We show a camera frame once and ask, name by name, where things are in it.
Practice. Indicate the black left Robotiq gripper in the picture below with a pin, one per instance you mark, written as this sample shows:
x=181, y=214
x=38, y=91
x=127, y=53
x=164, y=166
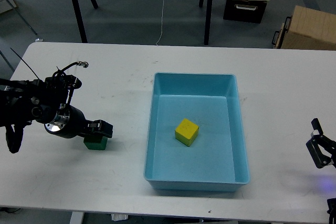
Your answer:
x=70, y=122

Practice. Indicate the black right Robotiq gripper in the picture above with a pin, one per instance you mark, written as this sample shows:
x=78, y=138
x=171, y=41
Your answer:
x=320, y=147

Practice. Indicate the green wooden block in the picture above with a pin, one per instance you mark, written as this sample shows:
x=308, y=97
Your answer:
x=95, y=142

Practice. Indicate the yellow wooden block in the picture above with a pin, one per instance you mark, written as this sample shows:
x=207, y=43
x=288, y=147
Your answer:
x=186, y=132

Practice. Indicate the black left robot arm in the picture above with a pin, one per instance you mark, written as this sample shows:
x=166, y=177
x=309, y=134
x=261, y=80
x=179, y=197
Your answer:
x=48, y=102

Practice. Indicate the black storage box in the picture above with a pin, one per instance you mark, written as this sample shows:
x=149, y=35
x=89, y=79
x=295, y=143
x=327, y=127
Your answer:
x=244, y=11

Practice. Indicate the light blue plastic bin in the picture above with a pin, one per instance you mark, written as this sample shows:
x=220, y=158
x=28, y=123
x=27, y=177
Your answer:
x=217, y=159

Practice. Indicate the light wooden cabinet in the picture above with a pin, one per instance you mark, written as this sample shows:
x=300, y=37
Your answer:
x=306, y=29

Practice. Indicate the wooden chair at left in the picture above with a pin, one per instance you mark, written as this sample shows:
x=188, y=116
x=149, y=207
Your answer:
x=13, y=6

